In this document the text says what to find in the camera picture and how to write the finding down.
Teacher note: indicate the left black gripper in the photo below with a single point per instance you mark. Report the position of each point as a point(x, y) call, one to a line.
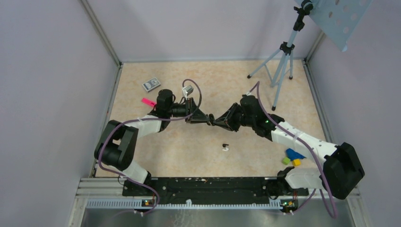
point(197, 116)

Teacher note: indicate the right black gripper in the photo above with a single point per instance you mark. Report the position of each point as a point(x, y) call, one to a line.
point(226, 120)

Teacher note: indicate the black round charging case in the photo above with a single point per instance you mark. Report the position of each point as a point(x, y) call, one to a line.
point(211, 120)

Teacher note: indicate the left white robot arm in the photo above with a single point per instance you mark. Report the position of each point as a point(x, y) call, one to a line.
point(118, 141)

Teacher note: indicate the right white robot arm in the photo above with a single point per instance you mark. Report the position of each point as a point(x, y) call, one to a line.
point(339, 169)

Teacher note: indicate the black and white earbud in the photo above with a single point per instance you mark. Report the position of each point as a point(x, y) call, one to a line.
point(225, 147)

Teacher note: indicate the pink marker strip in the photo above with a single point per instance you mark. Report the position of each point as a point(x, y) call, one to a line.
point(148, 102)

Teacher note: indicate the grey card box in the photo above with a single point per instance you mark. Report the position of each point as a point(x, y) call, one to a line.
point(151, 84)

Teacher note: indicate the grey tripod stand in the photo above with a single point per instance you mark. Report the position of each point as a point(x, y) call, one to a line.
point(285, 64)

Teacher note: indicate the green cube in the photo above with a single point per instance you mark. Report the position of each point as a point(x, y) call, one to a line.
point(286, 161)

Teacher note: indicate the blue block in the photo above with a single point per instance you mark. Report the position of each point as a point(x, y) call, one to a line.
point(292, 155)

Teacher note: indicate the yellow cube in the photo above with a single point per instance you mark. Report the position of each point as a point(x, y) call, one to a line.
point(296, 162)

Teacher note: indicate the perforated blue metal plate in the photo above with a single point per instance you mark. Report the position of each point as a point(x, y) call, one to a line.
point(337, 18)

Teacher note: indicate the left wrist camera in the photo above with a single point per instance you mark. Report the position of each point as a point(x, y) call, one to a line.
point(187, 90)

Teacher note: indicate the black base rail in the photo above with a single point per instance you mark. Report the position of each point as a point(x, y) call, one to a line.
point(213, 190)

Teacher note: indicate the white comb cable duct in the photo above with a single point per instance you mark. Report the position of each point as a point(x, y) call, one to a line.
point(139, 204)

